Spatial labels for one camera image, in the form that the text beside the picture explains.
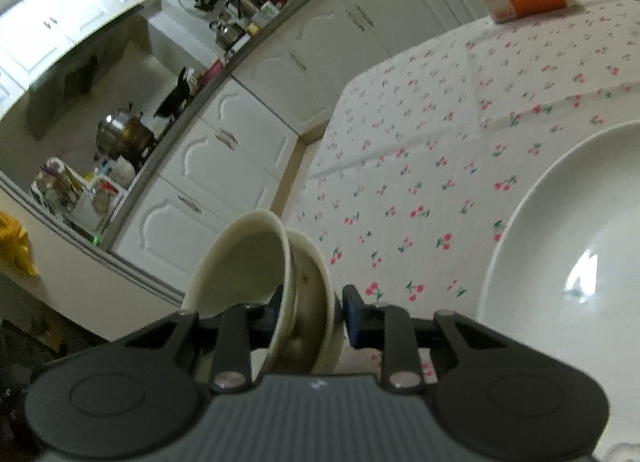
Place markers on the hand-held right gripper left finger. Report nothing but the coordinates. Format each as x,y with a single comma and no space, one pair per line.
235,342

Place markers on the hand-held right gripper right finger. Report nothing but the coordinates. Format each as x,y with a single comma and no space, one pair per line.
354,317

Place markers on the cream bowl with floral print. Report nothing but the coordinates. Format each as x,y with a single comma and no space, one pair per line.
305,292

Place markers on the plain cream bowl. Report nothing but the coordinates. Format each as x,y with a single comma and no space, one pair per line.
235,262

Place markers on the white plate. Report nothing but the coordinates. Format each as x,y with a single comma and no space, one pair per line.
575,222

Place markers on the white base cabinets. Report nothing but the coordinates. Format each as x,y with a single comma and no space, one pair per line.
230,162

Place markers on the white pot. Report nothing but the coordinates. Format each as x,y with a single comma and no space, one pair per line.
121,173

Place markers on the cherry print tablecloth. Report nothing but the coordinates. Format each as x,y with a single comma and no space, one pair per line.
425,117

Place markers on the white utensil drainer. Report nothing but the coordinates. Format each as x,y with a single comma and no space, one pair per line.
75,197

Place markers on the grey kitchen countertop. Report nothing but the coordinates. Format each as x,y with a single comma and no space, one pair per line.
170,130

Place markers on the yellow cloth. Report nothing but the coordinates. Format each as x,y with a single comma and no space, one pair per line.
15,242

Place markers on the steel steamer pot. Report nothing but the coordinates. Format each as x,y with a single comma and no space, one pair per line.
117,130

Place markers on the black frying pan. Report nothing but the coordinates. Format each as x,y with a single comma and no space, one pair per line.
172,100

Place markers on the pink basin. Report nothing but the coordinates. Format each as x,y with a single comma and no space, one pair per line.
214,70

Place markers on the range hood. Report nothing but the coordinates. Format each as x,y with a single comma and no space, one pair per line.
75,82

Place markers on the steel kettle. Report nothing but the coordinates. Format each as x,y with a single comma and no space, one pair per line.
229,35

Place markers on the white wall cabinets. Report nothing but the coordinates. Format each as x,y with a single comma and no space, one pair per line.
60,27

